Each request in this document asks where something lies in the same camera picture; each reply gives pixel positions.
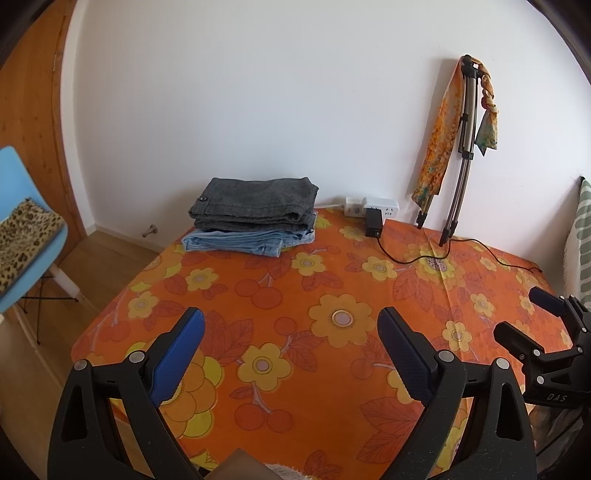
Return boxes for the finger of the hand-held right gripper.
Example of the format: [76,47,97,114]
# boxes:
[493,320,583,365]
[529,286,591,340]

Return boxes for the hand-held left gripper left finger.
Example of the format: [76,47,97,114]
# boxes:
[47,307,206,480]

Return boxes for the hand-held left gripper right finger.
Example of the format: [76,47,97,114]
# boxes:
[378,307,539,480]

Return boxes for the grey pants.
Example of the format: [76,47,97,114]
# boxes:
[188,176,320,230]

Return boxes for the dark cloth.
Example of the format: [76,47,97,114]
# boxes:
[526,401,591,472]

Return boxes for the green patterned cloth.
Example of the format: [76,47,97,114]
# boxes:
[563,178,591,296]

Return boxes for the orange floral tablecloth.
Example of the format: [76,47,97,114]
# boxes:
[71,205,575,480]

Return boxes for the light blue folded jeans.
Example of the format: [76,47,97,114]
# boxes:
[181,212,317,258]

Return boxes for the brown cardboard piece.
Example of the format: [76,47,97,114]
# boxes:
[203,450,278,480]

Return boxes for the black power adapter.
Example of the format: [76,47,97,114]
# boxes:
[365,208,384,238]

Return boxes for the white power strip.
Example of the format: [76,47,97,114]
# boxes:
[344,196,400,220]

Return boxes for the white fuzzy cloth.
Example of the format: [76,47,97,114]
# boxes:
[268,463,306,480]

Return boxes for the folded tripod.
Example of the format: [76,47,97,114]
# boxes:
[416,54,481,245]

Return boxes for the orange patterned scarf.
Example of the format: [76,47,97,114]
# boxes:
[412,58,499,212]

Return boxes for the leopard print cushion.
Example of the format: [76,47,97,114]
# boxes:
[0,198,65,294]

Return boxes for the blue chair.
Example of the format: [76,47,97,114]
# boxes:
[0,147,83,344]

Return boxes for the wooden door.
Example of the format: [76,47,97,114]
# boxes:
[0,14,88,250]

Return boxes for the black cable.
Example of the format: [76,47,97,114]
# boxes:
[376,233,541,274]

